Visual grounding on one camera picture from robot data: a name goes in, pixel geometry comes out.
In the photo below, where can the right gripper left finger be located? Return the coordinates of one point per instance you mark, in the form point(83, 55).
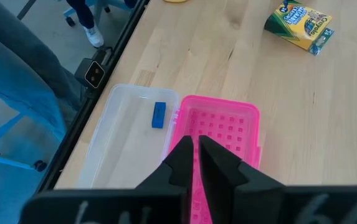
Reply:
point(178, 169)

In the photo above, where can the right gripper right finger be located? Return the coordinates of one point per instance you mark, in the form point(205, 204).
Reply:
point(221, 174)

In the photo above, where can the pink and clear pencil case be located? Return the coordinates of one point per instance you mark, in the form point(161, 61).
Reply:
point(221, 124)

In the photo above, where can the blue eraser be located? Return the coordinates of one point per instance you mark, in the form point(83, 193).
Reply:
point(159, 115)

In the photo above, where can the green yellow crayon box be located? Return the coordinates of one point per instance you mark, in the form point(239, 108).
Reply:
point(299, 25)

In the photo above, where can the small yellow object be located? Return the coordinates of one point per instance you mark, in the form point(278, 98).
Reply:
point(175, 1)

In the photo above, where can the person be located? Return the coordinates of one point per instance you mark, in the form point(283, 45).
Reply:
point(84, 15)

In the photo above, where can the black table frame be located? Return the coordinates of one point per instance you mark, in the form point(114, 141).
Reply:
point(79, 123)

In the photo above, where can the table-level camera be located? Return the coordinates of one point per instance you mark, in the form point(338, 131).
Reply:
point(94, 73)

